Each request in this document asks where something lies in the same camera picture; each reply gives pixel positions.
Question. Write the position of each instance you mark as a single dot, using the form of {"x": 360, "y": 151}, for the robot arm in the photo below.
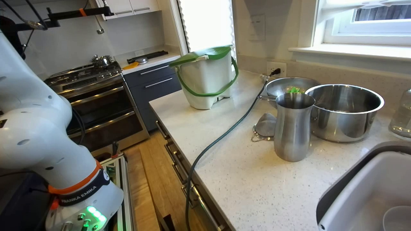
{"x": 35, "y": 134}

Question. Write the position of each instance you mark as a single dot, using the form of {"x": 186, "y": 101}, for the tall steel cup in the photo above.
{"x": 292, "y": 134}

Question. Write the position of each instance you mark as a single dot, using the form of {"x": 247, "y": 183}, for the white bin with green lid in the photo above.
{"x": 205, "y": 77}

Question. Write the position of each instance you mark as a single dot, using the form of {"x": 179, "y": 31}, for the dark grey drawer cabinet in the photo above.
{"x": 154, "y": 86}

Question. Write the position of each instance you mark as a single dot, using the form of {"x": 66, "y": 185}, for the mesh strainer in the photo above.
{"x": 266, "y": 126}

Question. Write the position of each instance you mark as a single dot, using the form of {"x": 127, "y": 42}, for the black tray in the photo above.
{"x": 149, "y": 55}

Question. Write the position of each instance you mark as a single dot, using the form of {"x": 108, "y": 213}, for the steel bowl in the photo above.
{"x": 282, "y": 85}

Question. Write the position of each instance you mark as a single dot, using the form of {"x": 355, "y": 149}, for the yellow cloth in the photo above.
{"x": 130, "y": 65}

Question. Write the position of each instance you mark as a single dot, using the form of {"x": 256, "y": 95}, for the green item in bowl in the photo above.
{"x": 294, "y": 90}

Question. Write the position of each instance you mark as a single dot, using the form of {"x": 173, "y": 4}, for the window with white blind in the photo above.
{"x": 207, "y": 22}

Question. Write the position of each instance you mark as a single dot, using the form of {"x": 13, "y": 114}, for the steel stove range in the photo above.
{"x": 102, "y": 102}

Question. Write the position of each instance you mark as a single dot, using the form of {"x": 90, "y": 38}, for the steel pot on stove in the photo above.
{"x": 102, "y": 60}

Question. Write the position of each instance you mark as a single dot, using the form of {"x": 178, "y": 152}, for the large steel pot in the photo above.
{"x": 343, "y": 122}

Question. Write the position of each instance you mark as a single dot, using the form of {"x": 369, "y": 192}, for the sink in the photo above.
{"x": 359, "y": 189}

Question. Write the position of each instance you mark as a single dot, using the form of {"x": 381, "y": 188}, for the glass jar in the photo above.
{"x": 401, "y": 118}

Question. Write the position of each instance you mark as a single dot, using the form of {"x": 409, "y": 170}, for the white bowl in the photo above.
{"x": 398, "y": 219}

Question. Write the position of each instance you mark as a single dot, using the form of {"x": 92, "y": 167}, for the white wall socket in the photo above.
{"x": 280, "y": 65}

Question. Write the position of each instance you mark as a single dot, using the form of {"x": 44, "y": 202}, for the white switch plate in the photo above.
{"x": 257, "y": 27}

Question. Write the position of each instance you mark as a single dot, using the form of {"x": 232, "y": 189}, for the white wall cabinets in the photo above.
{"x": 128, "y": 7}

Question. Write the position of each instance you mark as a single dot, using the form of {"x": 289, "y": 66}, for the window with white frame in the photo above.
{"x": 366, "y": 29}

